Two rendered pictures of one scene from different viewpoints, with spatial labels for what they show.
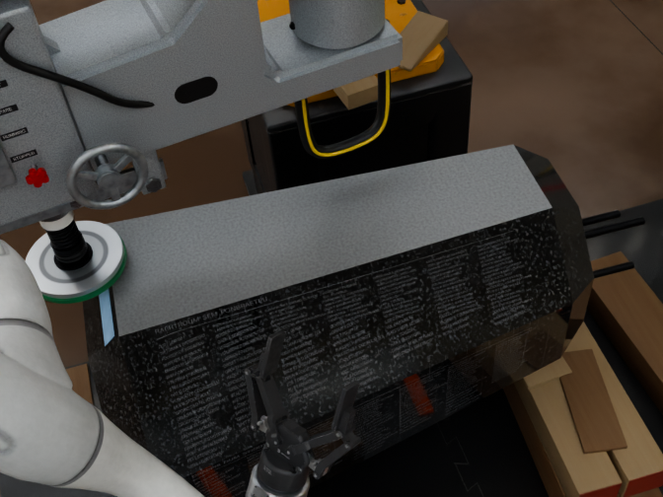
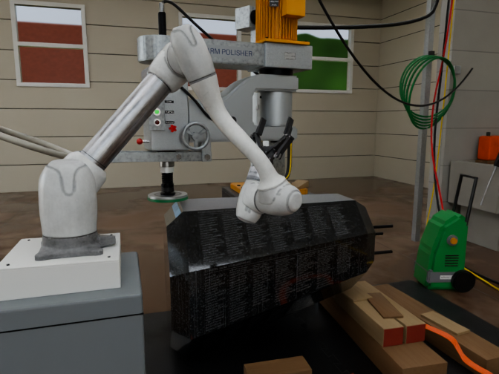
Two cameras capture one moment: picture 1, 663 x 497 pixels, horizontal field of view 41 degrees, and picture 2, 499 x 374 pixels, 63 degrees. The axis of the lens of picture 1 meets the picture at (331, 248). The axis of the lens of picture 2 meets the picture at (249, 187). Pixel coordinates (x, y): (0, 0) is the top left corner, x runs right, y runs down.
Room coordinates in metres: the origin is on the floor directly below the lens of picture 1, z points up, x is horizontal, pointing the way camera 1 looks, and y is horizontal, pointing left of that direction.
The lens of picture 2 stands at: (-0.93, 0.25, 1.27)
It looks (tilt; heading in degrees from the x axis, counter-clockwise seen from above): 9 degrees down; 356
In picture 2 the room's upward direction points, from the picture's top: straight up
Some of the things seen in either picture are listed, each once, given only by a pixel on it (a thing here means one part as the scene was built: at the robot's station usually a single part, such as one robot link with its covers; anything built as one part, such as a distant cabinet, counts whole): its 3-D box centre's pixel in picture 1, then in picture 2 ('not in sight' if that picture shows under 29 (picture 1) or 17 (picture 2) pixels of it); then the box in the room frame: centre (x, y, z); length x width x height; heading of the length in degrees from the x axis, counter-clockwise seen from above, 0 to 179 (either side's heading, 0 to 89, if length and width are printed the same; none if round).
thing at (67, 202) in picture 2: not in sight; (67, 195); (0.32, 0.72, 1.05); 0.18 x 0.16 x 0.22; 22
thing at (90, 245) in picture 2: not in sight; (77, 240); (0.32, 0.70, 0.91); 0.22 x 0.18 x 0.06; 107
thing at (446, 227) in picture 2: not in sight; (445, 231); (2.03, -1.45, 0.43); 0.35 x 0.35 x 0.87; 88
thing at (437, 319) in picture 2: not in sight; (444, 323); (1.17, -1.00, 0.13); 0.25 x 0.10 x 0.01; 21
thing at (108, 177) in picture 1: (103, 165); (194, 136); (1.22, 0.40, 1.20); 0.15 x 0.10 x 0.15; 110
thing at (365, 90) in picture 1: (348, 76); not in sight; (1.92, -0.09, 0.81); 0.20 x 0.10 x 0.05; 21
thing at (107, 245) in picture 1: (74, 257); (168, 194); (1.29, 0.56, 0.87); 0.21 x 0.21 x 0.01
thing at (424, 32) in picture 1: (414, 40); (296, 185); (2.05, -0.29, 0.80); 0.20 x 0.10 x 0.05; 140
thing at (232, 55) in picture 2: not in sight; (226, 58); (1.41, 0.23, 1.62); 0.96 x 0.25 x 0.17; 110
